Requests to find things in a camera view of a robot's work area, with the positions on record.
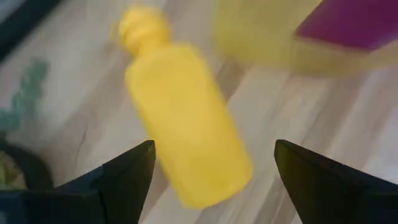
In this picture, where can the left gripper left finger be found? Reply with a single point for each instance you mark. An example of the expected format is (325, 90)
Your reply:
(102, 196)

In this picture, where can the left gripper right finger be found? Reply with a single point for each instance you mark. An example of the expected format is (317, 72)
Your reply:
(326, 193)

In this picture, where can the yellow plastic bottle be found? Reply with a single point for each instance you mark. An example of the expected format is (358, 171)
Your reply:
(183, 118)

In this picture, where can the purple plastic bottle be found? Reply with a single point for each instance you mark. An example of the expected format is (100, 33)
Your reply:
(351, 25)

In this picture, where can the yellow translucent plastic bin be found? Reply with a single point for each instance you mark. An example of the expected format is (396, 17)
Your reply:
(255, 37)

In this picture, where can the potted succulent plant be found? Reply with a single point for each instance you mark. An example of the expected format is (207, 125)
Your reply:
(25, 168)

